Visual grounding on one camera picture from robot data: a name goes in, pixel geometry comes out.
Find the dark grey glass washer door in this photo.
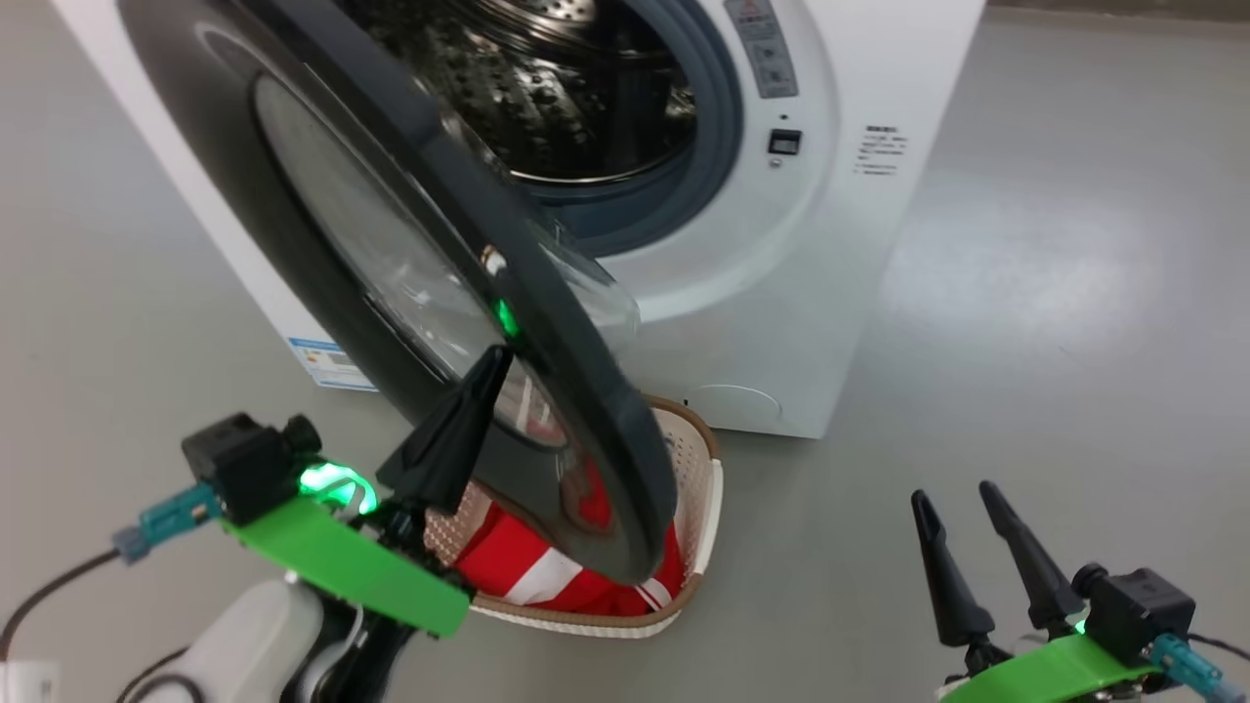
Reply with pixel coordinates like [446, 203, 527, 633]
[115, 0, 680, 587]

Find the round white filter cover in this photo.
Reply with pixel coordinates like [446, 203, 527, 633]
[687, 384, 784, 426]

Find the blue energy label sticker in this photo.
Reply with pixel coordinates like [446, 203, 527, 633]
[288, 337, 377, 392]

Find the white front-load washing machine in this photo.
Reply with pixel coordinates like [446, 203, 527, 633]
[51, 0, 987, 440]

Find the teal plug right camera cable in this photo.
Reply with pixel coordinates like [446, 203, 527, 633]
[1152, 633, 1250, 703]

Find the grey warning sticker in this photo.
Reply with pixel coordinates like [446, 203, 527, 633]
[724, 0, 800, 100]

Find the grey rubber door gasket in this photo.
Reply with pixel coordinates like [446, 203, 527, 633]
[508, 0, 745, 258]

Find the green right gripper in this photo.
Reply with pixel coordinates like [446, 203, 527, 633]
[910, 480, 1165, 703]

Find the red garment white trim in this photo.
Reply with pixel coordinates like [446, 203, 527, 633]
[454, 503, 631, 616]

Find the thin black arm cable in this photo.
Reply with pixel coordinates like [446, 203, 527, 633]
[117, 644, 206, 703]

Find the teal plug left camera cable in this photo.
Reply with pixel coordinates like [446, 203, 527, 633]
[0, 483, 224, 665]

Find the teal plug camera cable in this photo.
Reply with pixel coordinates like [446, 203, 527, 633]
[1152, 633, 1250, 703]
[0, 483, 224, 665]

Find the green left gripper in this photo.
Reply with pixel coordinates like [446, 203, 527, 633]
[220, 347, 514, 639]

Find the cream laundry basket brown rim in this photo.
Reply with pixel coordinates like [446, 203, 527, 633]
[422, 394, 725, 641]

